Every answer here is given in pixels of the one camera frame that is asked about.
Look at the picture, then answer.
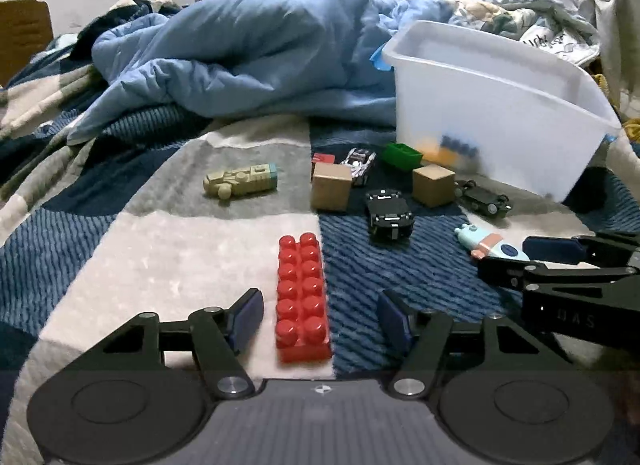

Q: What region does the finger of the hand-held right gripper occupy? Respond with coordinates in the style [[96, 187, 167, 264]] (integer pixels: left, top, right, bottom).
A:
[[476, 256, 640, 297], [522, 231, 640, 271]]

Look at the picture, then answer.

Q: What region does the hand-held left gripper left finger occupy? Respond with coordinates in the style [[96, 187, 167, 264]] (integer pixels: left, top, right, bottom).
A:
[[100, 287, 265, 400]]

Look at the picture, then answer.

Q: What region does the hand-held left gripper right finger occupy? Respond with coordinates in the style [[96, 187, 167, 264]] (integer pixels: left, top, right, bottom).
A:
[[376, 290, 571, 400]]

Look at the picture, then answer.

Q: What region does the pastel rocket toy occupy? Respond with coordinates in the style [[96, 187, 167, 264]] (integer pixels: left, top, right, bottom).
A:
[[454, 224, 531, 262]]

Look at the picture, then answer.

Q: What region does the red studded building block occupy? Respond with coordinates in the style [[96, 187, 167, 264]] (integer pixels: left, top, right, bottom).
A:
[[274, 232, 334, 364]]

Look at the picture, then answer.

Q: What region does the white plastic storage bin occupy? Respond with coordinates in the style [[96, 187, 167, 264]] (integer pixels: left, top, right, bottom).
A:
[[381, 19, 622, 203]]

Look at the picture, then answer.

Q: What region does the dark green toy car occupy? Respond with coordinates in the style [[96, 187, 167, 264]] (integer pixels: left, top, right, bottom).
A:
[[454, 178, 515, 219]]

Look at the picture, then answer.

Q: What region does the black toy car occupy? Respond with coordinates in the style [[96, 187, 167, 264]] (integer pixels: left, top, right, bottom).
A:
[[364, 188, 416, 244]]

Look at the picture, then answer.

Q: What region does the wooden cube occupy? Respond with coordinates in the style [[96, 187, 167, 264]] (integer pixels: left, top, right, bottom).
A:
[[411, 164, 457, 208], [310, 162, 354, 212]]

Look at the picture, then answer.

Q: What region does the blue checkered fleece blanket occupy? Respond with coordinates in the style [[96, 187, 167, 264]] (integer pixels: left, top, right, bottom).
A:
[[0, 0, 640, 465]]

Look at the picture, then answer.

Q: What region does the blue and yellow building block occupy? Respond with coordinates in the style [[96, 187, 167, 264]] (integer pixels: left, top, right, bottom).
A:
[[420, 132, 482, 166]]

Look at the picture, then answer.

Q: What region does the beige toy vehicle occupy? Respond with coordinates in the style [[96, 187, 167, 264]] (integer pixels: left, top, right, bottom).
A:
[[202, 162, 279, 201]]

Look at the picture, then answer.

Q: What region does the green building block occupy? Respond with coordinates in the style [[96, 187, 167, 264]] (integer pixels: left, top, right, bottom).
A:
[[383, 142, 424, 172]]

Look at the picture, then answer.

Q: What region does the white toy car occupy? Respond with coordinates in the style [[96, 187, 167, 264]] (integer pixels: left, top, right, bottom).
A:
[[340, 147, 376, 187]]

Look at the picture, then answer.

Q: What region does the small red block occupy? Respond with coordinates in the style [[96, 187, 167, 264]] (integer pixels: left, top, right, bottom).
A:
[[311, 152, 337, 177]]

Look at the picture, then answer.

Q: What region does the printed cartoon blanket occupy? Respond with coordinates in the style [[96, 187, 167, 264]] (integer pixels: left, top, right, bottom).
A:
[[445, 0, 602, 68]]

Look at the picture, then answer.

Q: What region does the white cloth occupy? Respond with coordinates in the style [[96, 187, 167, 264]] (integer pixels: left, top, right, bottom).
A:
[[560, 0, 631, 83]]

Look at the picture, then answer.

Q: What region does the light blue quilt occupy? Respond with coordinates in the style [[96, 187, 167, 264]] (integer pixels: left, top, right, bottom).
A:
[[66, 0, 453, 147]]

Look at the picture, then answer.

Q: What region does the brown wooden headboard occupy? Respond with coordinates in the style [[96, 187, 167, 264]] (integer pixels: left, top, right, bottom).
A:
[[0, 0, 55, 88]]

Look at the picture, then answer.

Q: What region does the yellow cord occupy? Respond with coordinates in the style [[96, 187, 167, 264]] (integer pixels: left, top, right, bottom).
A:
[[592, 72, 640, 143]]

